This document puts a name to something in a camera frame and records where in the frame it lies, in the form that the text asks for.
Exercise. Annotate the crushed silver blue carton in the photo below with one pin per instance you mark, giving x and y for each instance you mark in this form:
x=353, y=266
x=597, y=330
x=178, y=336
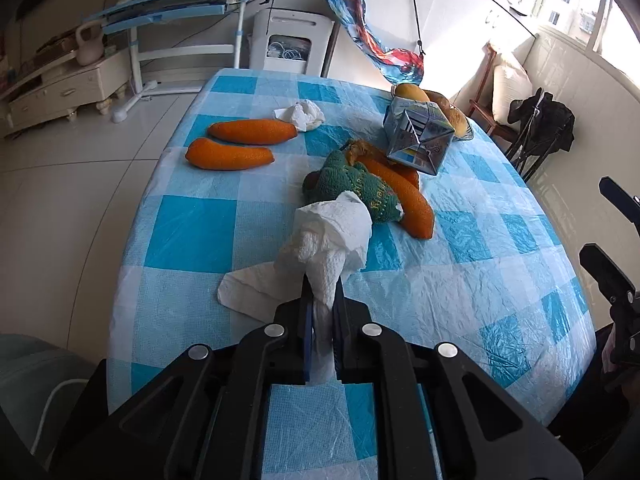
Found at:
x=417, y=135

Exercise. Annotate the brownish mango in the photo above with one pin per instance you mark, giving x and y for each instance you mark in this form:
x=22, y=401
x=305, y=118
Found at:
x=441, y=99

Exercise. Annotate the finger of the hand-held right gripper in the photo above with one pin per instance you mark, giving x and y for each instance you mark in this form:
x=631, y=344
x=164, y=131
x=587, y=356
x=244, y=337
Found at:
x=617, y=197
x=607, y=272

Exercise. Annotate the white air purifier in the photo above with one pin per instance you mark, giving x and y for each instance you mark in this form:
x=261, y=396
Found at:
x=290, y=42

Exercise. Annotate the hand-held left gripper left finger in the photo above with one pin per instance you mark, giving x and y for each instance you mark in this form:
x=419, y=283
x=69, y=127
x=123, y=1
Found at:
x=308, y=340

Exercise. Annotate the dark fruit basket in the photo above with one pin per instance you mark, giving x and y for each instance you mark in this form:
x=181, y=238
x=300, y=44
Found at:
x=466, y=130

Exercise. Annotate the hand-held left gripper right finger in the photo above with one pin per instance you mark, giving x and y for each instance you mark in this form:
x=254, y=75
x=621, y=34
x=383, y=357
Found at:
x=339, y=340

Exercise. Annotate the pink kettlebell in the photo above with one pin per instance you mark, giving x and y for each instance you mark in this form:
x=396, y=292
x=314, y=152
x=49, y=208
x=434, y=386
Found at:
x=90, y=47

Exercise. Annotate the blue study desk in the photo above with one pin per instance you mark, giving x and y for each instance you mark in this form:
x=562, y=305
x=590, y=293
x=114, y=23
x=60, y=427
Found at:
x=165, y=10

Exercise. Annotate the white pillow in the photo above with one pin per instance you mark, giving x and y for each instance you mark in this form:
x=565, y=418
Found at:
x=510, y=85

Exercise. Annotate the person's black clothing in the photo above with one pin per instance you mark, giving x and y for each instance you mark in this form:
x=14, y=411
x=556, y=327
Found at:
x=600, y=435

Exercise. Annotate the cream television cabinet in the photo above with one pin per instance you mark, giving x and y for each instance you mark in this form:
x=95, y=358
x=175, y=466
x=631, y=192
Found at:
x=65, y=87

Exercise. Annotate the green knitted cloth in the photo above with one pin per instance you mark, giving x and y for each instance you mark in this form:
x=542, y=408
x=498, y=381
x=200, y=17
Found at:
x=350, y=185

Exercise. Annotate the wooden chair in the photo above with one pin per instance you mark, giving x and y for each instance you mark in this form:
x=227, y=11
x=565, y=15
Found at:
x=482, y=110

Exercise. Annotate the white paper tissue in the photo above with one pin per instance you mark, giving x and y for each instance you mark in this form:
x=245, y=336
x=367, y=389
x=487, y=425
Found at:
x=325, y=230

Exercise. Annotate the pale green trash bin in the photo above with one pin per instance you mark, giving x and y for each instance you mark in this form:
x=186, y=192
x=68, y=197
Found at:
x=45, y=370

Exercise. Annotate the black folding chair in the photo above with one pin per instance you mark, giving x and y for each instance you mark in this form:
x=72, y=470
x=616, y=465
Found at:
x=545, y=120

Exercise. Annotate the white cabinet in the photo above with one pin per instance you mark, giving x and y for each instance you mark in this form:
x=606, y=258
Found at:
x=460, y=20

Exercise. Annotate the colourful printed bag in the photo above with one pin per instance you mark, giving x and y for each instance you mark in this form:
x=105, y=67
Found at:
x=370, y=35

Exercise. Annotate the blue checkered tablecloth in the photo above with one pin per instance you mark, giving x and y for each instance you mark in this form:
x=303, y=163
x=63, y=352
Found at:
x=200, y=230

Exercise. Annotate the yellow mango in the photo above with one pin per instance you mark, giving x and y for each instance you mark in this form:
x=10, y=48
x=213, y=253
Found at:
x=457, y=120
x=412, y=93

